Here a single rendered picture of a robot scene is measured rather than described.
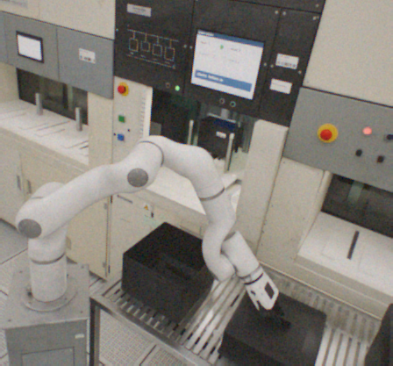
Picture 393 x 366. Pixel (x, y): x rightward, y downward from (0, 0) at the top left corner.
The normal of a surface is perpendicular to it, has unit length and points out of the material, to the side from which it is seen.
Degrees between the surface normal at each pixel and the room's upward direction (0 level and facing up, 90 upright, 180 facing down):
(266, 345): 0
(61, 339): 90
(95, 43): 90
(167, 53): 90
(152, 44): 90
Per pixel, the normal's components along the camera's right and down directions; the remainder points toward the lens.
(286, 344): 0.13, -0.88
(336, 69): -0.51, 0.34
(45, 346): 0.24, 0.48
